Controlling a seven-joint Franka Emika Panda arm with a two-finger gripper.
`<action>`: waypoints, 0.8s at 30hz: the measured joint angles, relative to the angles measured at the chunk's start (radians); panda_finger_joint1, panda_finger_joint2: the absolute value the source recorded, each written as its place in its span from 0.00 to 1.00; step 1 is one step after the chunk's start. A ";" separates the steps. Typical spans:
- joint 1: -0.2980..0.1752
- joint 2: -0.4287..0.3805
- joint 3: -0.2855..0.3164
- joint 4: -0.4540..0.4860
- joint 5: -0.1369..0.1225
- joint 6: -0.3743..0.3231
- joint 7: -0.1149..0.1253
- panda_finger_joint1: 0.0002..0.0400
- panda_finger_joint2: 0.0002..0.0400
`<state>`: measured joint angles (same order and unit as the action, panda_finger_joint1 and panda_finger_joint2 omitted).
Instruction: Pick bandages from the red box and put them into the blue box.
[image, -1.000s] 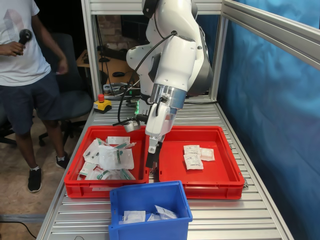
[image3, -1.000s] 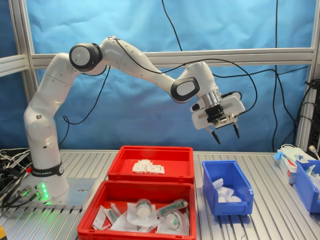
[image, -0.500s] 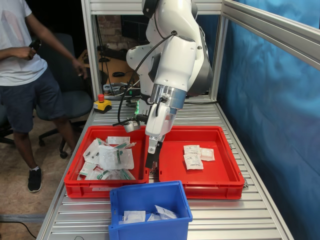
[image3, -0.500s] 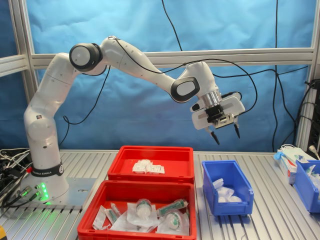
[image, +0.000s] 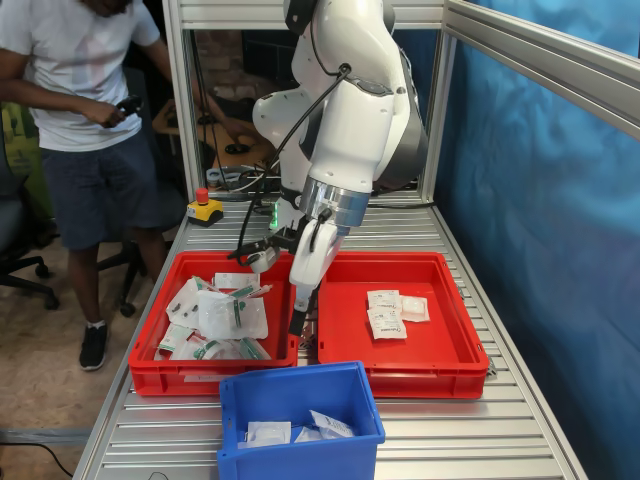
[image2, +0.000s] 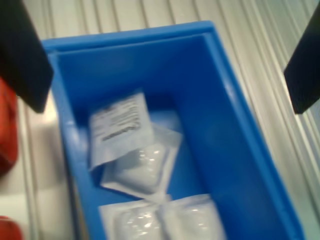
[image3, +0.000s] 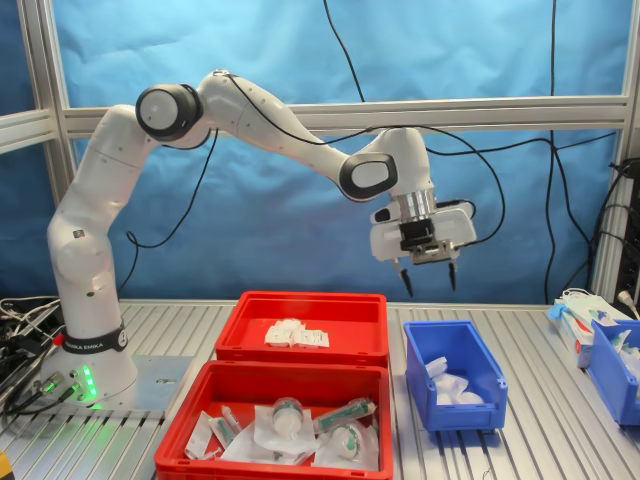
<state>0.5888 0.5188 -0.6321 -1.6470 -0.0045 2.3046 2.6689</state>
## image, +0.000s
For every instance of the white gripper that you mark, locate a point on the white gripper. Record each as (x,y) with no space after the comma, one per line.
(312,255)

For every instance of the black handheld controller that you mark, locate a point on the black handheld controller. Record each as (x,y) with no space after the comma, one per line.
(131,106)

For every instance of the person left forearm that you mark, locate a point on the person left forearm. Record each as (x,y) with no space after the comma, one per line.
(205,95)

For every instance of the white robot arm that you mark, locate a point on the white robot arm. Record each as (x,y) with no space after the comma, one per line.
(350,125)

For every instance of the person right forearm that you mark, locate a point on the person right forearm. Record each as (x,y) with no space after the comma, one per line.
(50,95)

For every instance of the red box with bandages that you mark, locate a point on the red box with bandages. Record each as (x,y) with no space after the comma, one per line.
(345,345)

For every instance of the red box with syringes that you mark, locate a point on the red box with syringes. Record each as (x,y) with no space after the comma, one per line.
(150,375)

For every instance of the person right hand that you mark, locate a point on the person right hand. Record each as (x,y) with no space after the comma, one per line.
(109,116)

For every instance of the clear plastic syringe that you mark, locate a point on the clear plastic syringe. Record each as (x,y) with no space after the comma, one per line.
(252,291)

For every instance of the green syringe pack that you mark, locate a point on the green syringe pack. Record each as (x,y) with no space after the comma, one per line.
(252,348)

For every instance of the flat paper syringe pack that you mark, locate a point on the flat paper syringe pack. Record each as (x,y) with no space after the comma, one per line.
(235,280)

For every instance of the blue storage bin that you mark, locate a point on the blue storage bin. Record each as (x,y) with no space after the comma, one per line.
(300,395)

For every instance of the clear pack with green filter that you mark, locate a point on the clear pack with green filter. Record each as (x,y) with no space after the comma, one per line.
(215,315)
(210,350)

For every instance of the green label paper pack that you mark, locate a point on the green label paper pack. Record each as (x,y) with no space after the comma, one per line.
(175,337)

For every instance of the yellow emergency stop button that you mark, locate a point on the yellow emergency stop button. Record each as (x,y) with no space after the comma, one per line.
(205,210)

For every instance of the grey tape roll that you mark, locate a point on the grey tape roll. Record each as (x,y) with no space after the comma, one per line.
(216,178)

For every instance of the wooden desk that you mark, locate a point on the wooden desk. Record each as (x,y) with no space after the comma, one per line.
(232,160)

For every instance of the black computer mouse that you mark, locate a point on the black computer mouse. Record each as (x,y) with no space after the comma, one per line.
(236,148)

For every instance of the grey office chair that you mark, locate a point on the grey office chair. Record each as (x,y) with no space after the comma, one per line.
(127,309)

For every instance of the blue curtain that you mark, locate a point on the blue curtain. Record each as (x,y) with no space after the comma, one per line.
(550,225)

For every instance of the person in white t-shirt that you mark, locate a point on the person in white t-shirt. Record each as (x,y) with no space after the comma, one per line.
(80,75)

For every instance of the perforated metal bracket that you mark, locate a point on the perforated metal bracket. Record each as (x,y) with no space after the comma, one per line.
(307,341)

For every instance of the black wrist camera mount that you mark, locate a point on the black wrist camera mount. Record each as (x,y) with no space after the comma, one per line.
(262,257)

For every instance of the aluminium cell frame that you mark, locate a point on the aluminium cell frame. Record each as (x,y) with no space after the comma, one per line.
(180,100)

